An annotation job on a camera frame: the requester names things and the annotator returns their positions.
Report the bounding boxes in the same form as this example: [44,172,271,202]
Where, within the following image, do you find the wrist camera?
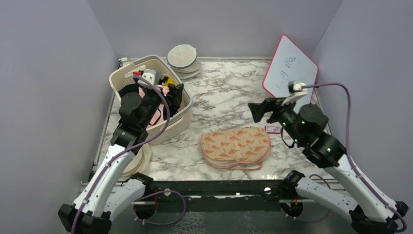
[132,69,160,88]
[282,81,308,106]

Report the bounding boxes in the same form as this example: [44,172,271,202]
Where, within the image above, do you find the red staples box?
[265,125,281,134]

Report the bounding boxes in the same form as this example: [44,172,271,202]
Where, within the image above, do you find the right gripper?
[248,94,305,145]

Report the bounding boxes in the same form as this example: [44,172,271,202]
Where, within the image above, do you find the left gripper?
[140,82,183,129]

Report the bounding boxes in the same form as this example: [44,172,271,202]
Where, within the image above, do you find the pink bra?
[138,85,170,128]

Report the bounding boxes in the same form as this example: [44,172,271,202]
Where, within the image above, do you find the peach patterned mesh laundry bag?
[201,127,271,171]

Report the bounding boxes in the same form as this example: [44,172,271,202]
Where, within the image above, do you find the pink framed whiteboard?
[262,35,318,98]

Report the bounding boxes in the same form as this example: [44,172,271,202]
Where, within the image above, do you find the yellow garment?
[159,76,173,86]

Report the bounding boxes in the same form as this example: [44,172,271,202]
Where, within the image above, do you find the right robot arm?
[248,98,409,234]

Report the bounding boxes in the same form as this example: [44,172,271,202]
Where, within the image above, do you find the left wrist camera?
[132,69,160,88]

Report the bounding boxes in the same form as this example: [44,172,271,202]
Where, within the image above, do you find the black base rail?
[132,180,297,213]

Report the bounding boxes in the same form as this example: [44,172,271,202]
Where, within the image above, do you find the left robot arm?
[58,83,185,234]

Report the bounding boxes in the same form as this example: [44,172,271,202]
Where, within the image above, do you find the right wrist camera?
[282,81,308,106]

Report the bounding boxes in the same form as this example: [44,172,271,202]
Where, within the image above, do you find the cream plastic laundry basket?
[109,55,192,148]

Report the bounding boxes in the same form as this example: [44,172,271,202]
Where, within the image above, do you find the cream round laundry bags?
[119,144,152,181]

